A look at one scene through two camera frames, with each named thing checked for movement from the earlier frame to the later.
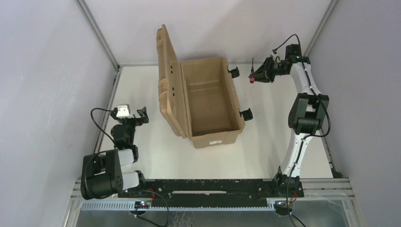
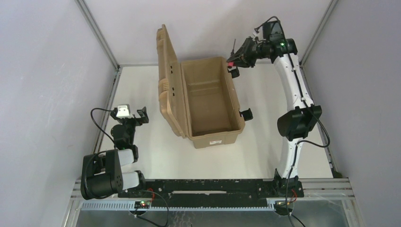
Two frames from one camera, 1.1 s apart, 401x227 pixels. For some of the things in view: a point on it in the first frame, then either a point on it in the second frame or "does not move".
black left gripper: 135,116 does not move
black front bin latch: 247,114 does not move
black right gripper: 266,71 → 245,49
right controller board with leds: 280,207 does not move
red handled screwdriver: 252,76 → 231,64
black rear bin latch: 235,72 does not move
